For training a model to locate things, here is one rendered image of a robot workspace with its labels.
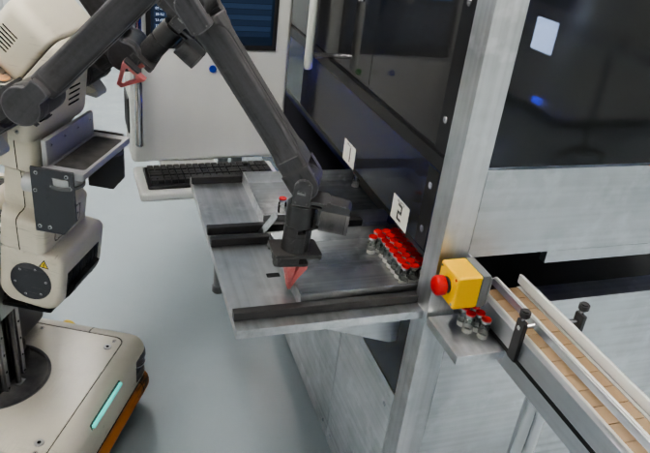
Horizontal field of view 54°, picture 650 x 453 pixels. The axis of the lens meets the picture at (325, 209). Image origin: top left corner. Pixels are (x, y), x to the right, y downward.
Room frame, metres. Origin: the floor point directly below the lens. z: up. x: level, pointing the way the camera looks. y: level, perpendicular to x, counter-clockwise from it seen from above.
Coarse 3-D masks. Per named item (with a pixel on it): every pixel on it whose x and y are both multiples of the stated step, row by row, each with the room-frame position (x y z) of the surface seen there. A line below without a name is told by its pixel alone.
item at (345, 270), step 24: (336, 240) 1.37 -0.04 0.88; (360, 240) 1.38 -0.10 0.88; (312, 264) 1.24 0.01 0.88; (336, 264) 1.26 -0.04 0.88; (360, 264) 1.27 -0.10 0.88; (384, 264) 1.28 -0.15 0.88; (312, 288) 1.15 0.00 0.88; (336, 288) 1.16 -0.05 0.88; (360, 288) 1.12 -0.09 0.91; (384, 288) 1.14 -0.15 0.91; (408, 288) 1.16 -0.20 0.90
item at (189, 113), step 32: (224, 0) 1.95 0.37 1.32; (256, 0) 1.99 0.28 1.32; (288, 0) 2.04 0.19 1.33; (256, 32) 2.00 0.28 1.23; (288, 32) 2.04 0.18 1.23; (160, 64) 1.88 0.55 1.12; (256, 64) 2.00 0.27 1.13; (128, 96) 1.89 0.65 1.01; (160, 96) 1.88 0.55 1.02; (192, 96) 1.92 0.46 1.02; (224, 96) 1.96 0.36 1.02; (128, 128) 1.88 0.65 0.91; (160, 128) 1.88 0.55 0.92; (192, 128) 1.92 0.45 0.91; (224, 128) 1.96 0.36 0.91; (160, 160) 1.88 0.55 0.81
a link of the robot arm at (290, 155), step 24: (192, 0) 1.07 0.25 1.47; (192, 24) 1.07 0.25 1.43; (216, 24) 1.09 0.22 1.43; (216, 48) 1.10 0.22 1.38; (240, 48) 1.11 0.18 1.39; (240, 72) 1.10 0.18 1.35; (240, 96) 1.10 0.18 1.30; (264, 96) 1.10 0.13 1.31; (264, 120) 1.10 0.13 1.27; (288, 144) 1.09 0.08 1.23; (288, 168) 1.09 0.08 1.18; (312, 168) 1.12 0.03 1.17; (312, 192) 1.09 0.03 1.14
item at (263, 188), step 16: (256, 176) 1.64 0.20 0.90; (272, 176) 1.66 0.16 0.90; (336, 176) 1.73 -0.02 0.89; (256, 192) 1.58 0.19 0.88; (272, 192) 1.59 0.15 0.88; (288, 192) 1.61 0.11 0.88; (336, 192) 1.65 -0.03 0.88; (352, 192) 1.66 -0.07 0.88; (256, 208) 1.45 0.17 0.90; (272, 208) 1.50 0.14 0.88; (352, 208) 1.55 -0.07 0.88; (368, 208) 1.57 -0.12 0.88
